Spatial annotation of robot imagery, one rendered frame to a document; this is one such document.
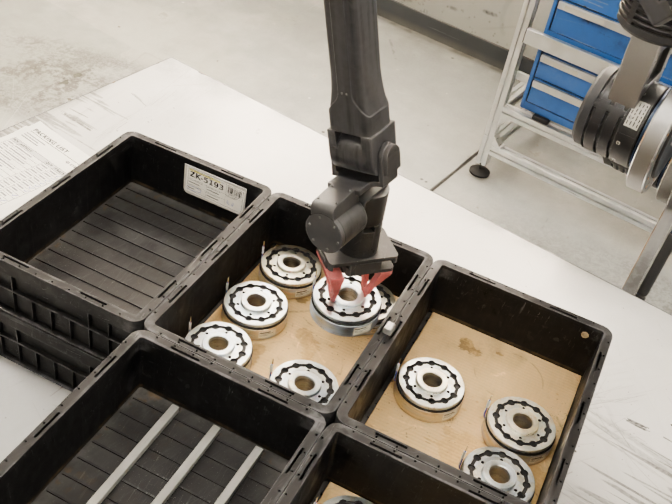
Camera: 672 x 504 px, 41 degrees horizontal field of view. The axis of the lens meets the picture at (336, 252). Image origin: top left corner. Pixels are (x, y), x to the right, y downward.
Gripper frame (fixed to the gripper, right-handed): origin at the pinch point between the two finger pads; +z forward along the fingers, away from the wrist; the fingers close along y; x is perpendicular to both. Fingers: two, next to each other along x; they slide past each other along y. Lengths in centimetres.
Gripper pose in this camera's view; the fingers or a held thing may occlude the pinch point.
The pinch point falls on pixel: (348, 292)
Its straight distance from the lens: 130.5
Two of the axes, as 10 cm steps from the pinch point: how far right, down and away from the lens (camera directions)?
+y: 9.4, -1.2, 3.2
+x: -3.2, -6.5, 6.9
